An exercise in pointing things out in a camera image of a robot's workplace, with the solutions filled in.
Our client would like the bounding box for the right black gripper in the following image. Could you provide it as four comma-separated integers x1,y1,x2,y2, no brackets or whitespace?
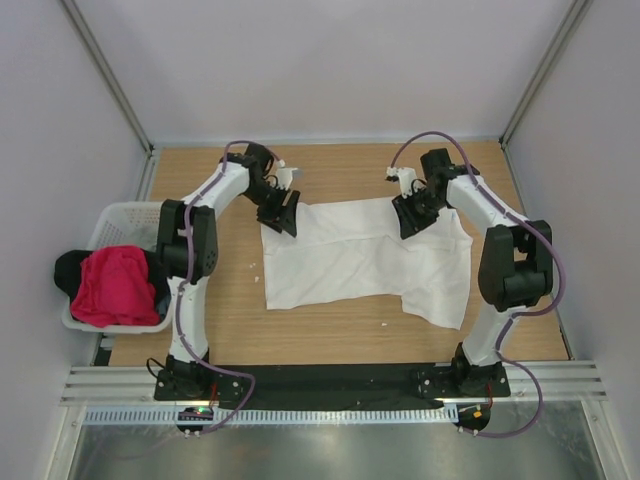
391,187,445,240

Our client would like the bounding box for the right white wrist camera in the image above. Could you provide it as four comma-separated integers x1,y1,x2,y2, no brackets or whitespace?
385,166,418,198

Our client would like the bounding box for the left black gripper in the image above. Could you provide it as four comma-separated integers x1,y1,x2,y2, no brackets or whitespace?
242,182,299,237

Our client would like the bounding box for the aluminium rail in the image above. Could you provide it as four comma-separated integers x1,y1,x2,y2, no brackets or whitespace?
59,360,608,406

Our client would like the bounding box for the aluminium frame post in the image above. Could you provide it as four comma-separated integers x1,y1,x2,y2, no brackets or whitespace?
60,0,155,152
499,0,593,151

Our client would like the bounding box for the white t shirt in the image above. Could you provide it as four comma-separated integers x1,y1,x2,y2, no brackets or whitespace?
261,198,473,330

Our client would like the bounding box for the white laundry basket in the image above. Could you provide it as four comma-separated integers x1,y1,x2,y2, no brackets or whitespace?
61,201,173,335

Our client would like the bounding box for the left aluminium frame post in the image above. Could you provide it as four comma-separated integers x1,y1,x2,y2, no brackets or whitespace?
60,0,155,152

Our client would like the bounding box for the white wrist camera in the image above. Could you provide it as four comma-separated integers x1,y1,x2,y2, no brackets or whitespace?
274,159,303,190
385,166,418,198

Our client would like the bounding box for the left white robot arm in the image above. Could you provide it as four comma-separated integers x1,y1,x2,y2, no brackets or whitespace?
154,141,301,400

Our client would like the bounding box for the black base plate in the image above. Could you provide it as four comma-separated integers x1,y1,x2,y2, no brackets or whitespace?
154,363,511,411

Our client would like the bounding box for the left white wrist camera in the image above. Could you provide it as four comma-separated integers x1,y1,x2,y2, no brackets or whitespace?
274,159,303,190

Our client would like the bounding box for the slotted cable duct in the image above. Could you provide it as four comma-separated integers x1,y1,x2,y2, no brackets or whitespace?
83,404,458,426

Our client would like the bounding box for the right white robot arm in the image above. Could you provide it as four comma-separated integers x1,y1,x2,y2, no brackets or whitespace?
386,149,553,398

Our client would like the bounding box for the black shirt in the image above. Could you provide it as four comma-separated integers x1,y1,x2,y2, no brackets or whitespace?
53,250,170,304

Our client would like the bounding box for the pink shirt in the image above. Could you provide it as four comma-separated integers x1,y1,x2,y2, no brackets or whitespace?
70,245,166,328

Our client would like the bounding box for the right aluminium frame post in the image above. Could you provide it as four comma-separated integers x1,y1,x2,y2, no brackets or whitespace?
499,0,593,151

